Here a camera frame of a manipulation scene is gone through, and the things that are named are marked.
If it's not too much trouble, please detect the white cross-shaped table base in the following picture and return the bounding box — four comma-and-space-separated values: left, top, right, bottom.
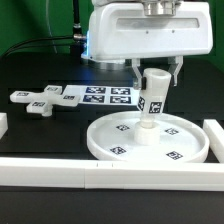
10, 85, 80, 117

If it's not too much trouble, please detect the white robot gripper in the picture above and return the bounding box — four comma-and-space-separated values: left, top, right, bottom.
87, 2, 214, 90

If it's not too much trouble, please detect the white left barrier block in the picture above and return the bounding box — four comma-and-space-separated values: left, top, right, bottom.
0, 113, 8, 139

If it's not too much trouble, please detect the white marker sheet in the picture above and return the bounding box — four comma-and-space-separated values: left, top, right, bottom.
64, 85, 139, 106

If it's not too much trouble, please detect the black cable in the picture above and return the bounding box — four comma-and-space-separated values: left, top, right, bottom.
0, 35, 88, 58

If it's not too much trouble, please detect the black vertical cable connector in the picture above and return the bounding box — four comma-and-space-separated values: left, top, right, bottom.
72, 0, 82, 34

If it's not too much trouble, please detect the white round table top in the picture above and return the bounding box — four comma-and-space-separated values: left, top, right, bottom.
87, 111, 209, 163

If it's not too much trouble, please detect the white right barrier block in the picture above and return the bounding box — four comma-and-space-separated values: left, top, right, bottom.
203, 119, 224, 164

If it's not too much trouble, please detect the white barrier block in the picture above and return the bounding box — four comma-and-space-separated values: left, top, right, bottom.
203, 119, 224, 164
0, 113, 8, 139

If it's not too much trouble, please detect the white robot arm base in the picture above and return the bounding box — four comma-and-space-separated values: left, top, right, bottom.
80, 0, 183, 71

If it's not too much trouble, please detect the white front barrier rail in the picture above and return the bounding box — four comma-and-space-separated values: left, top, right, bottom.
0, 157, 224, 192

